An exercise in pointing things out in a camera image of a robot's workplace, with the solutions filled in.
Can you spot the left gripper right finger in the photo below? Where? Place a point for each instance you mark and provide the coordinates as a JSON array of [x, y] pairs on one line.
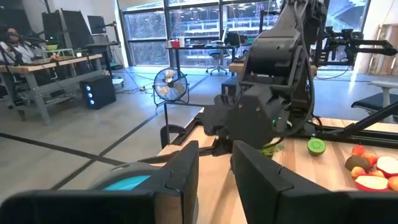
[[311, 208]]

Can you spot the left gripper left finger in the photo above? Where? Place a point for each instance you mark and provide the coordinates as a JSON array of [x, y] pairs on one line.
[[93, 208]]

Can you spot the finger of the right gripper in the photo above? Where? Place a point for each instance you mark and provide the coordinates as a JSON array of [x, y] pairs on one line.
[[213, 123], [228, 105]]

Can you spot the blue collapsible bowl grey rim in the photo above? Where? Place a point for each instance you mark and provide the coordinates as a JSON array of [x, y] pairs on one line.
[[127, 183]]

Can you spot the green toy kiwi half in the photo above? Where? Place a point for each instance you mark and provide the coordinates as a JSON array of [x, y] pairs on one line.
[[316, 147]]

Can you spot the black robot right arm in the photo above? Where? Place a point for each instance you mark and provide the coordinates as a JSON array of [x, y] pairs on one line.
[[273, 53]]

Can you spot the yellow orange toy fruit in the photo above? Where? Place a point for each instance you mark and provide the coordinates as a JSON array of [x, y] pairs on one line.
[[393, 183]]

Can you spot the black office chair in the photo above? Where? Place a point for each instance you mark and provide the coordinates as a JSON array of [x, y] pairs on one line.
[[217, 56]]

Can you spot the black floor fan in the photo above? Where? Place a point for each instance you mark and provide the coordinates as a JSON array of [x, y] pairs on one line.
[[171, 85]]

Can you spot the red orange toy peach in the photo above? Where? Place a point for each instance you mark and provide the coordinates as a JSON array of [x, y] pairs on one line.
[[358, 151], [357, 172], [371, 158], [376, 173]]

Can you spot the wooden cutting board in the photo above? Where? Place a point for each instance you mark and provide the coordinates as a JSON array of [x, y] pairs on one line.
[[214, 186]]

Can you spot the brown toy kiwi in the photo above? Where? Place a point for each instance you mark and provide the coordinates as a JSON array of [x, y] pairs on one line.
[[357, 163]]

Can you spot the long black desk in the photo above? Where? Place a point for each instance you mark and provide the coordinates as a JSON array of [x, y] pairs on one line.
[[178, 62]]

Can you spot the white cup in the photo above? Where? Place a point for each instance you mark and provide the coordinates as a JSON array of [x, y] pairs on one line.
[[182, 42]]

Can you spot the red cup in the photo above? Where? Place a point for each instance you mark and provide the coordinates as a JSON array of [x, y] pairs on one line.
[[175, 44]]

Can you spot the black computer tower blue lights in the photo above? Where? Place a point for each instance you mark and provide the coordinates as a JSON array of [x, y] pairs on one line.
[[99, 93]]

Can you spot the white grey office chair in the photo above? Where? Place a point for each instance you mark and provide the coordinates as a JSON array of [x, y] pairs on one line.
[[373, 101]]

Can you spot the wooden workbench grey legs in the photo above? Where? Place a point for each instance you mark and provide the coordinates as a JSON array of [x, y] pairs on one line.
[[37, 67]]

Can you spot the green bowl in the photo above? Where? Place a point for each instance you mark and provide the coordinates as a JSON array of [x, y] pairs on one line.
[[51, 47]]

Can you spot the black monitor panels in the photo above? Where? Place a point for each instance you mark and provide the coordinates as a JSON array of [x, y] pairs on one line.
[[74, 28]]

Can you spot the person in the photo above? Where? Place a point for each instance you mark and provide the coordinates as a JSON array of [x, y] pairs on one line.
[[18, 49]]

